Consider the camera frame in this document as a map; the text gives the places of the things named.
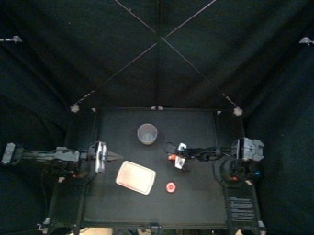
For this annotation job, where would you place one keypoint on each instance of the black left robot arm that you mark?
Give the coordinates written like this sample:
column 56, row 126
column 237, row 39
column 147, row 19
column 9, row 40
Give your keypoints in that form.
column 61, row 155

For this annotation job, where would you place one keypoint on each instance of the white pole foot bracket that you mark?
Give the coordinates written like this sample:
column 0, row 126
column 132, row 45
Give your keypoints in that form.
column 156, row 107

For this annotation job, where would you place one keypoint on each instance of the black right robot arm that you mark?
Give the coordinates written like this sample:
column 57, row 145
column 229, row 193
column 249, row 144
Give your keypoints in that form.
column 212, row 152

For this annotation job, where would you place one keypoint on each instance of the white corner bracket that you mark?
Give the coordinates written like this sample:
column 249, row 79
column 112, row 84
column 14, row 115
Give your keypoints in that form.
column 73, row 108
column 237, row 111

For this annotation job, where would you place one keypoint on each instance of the grey frame clamp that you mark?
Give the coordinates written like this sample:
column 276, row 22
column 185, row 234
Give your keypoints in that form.
column 306, row 40
column 13, row 39

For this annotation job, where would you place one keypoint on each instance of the red toy tomato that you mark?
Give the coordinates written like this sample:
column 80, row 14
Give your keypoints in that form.
column 171, row 187

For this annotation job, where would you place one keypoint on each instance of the orange toy carrot green leaf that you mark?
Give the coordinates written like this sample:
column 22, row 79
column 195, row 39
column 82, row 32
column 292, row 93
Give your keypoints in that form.
column 171, row 157

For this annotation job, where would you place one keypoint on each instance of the thin vertical frame pole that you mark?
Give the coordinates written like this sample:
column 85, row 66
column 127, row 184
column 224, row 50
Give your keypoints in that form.
column 157, row 76

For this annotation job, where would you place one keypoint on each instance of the grey cup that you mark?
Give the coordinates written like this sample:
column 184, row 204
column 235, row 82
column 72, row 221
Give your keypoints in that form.
column 147, row 134

